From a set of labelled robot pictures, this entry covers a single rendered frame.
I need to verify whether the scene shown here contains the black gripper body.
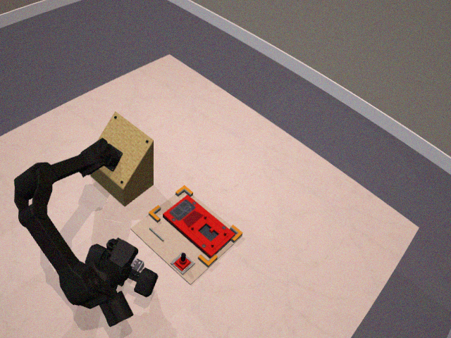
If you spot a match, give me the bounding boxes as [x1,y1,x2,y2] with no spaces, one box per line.
[85,244,159,297]

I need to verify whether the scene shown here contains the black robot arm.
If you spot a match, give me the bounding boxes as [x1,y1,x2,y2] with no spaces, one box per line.
[14,138,138,327]

